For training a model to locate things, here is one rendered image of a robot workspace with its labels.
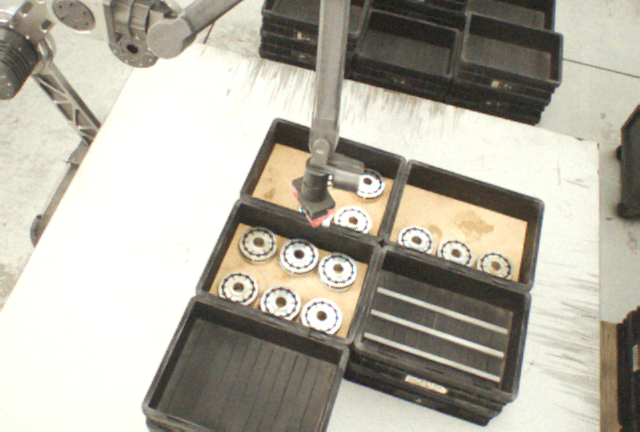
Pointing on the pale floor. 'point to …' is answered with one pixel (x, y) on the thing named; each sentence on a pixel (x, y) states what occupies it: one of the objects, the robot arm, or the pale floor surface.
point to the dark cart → (630, 166)
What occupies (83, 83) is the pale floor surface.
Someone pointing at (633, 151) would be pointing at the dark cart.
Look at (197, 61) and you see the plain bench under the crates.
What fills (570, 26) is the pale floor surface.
